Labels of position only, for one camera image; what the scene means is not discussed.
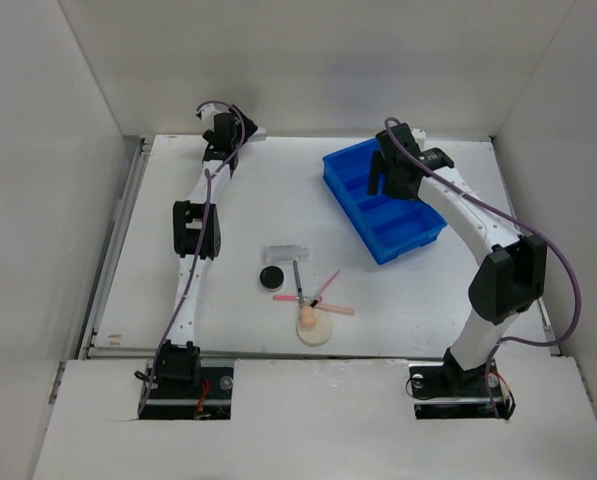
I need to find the clear plastic bottle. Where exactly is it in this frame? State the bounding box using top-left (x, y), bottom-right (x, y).
top-left (262, 245), bottom-right (310, 264)

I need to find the grey eyeliner pencil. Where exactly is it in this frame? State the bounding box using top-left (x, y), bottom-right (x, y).
top-left (292, 260), bottom-right (305, 308)

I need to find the black round compact jar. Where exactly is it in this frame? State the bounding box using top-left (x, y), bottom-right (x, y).
top-left (258, 265), bottom-right (285, 292)

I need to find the peach concealer stick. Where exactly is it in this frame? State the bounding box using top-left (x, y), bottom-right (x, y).
top-left (314, 303), bottom-right (356, 316)

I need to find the beige makeup sponge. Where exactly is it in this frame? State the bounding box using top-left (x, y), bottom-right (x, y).
top-left (299, 305), bottom-right (317, 331)

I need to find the beige round powder puff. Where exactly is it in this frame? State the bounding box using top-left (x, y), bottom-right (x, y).
top-left (296, 310), bottom-right (333, 347)

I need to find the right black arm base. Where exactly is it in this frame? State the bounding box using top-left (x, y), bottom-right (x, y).
top-left (405, 362), bottom-right (516, 420)

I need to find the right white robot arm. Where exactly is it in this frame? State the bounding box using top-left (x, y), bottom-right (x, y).
top-left (368, 123), bottom-right (547, 396)

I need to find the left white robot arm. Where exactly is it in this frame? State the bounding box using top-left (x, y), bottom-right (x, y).
top-left (149, 103), bottom-right (258, 397)

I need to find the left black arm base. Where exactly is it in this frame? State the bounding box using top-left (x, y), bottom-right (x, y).
top-left (134, 358), bottom-right (235, 421)

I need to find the blue plastic organizer bin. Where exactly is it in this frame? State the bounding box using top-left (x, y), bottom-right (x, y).
top-left (323, 139), bottom-right (447, 265)

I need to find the metal side rail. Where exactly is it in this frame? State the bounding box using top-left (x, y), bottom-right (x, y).
top-left (74, 136), bottom-right (154, 360)

